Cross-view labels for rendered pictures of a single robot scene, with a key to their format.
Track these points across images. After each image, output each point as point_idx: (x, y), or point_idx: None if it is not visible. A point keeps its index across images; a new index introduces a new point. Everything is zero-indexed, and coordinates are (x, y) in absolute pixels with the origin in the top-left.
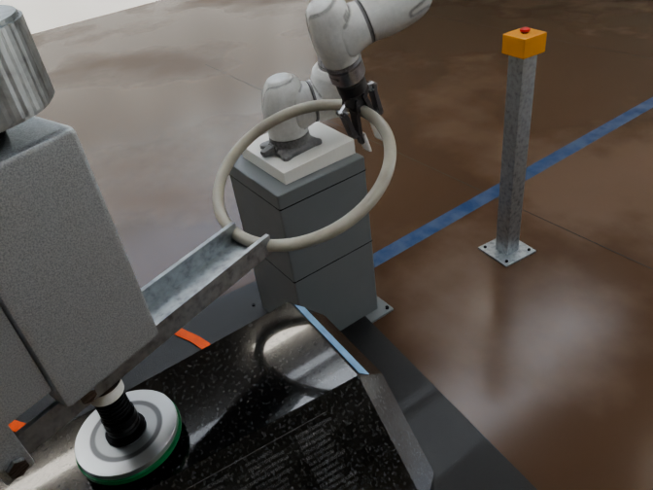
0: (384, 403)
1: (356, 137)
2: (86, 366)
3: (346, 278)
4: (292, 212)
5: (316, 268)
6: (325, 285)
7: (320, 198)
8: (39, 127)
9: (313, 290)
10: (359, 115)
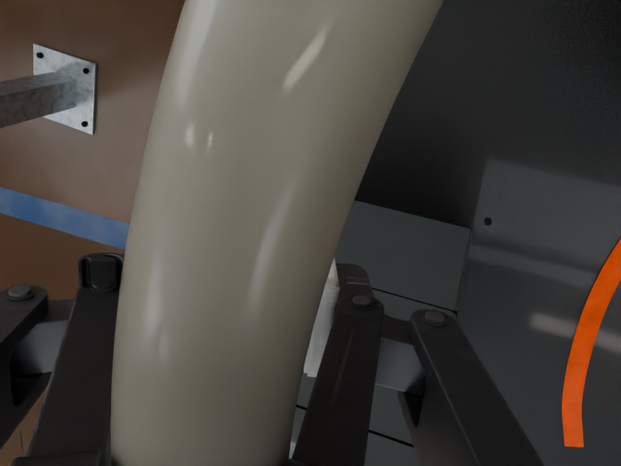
0: None
1: (435, 314)
2: None
3: (343, 249)
4: (397, 423)
5: (395, 298)
6: (392, 268)
7: (306, 392)
8: None
9: (420, 278)
10: (310, 455)
